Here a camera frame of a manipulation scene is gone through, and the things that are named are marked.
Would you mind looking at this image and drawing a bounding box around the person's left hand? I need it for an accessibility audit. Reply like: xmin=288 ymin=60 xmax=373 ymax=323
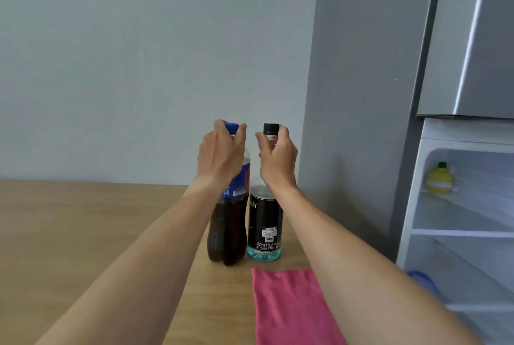
xmin=196 ymin=119 xmax=247 ymax=190

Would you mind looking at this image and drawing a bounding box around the person's right hand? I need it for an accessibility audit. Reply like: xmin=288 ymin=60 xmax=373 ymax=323
xmin=255 ymin=125 xmax=298 ymax=191

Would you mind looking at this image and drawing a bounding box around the clear bottle black label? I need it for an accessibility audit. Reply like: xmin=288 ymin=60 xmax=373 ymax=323
xmin=246 ymin=123 xmax=284 ymax=263

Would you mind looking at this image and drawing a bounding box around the dark cola bottle blue cap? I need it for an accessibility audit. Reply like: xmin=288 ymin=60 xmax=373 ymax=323
xmin=207 ymin=122 xmax=251 ymax=267

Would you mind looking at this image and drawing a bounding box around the person's right forearm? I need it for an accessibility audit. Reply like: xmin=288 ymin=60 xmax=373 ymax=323
xmin=263 ymin=181 xmax=482 ymax=345

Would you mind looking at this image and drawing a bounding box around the person's left forearm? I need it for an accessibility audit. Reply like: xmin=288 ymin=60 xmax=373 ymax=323
xmin=36 ymin=175 xmax=230 ymax=345

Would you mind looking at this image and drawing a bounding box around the grey refrigerator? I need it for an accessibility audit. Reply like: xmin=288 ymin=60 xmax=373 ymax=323
xmin=296 ymin=0 xmax=514 ymax=345

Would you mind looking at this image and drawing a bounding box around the pink cloth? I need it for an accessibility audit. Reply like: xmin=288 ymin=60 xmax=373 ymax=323
xmin=251 ymin=268 xmax=347 ymax=345

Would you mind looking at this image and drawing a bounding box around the yellow lemon-shaped bottle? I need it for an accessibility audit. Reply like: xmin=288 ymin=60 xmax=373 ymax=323
xmin=426 ymin=162 xmax=454 ymax=196

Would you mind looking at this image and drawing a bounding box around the blue container lid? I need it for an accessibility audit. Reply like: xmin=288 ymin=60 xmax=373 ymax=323
xmin=406 ymin=270 xmax=442 ymax=301

